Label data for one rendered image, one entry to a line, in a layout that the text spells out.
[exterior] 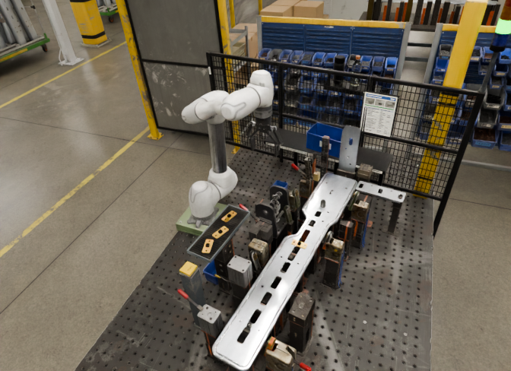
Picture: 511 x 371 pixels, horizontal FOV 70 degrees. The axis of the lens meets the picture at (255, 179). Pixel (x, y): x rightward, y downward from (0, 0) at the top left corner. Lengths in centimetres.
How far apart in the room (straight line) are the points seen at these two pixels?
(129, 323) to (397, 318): 142
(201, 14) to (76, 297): 282
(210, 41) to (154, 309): 273
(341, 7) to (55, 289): 721
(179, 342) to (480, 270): 245
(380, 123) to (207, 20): 214
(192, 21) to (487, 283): 353
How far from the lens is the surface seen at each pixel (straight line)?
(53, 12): 836
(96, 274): 351
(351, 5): 849
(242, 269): 176
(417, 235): 260
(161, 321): 218
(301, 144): 270
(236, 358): 167
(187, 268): 175
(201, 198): 237
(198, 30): 407
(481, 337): 316
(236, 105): 153
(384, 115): 256
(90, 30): 929
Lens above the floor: 249
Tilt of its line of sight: 38 degrees down
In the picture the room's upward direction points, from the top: 4 degrees counter-clockwise
